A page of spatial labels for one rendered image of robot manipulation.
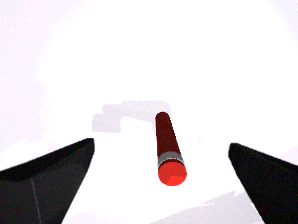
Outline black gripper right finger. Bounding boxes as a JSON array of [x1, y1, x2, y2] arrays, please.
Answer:
[[227, 142, 298, 224]]

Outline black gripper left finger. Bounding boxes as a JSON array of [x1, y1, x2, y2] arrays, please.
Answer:
[[0, 137, 95, 224]]

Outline red peg with white band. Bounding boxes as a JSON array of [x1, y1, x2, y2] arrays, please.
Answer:
[[155, 112, 187, 186]]

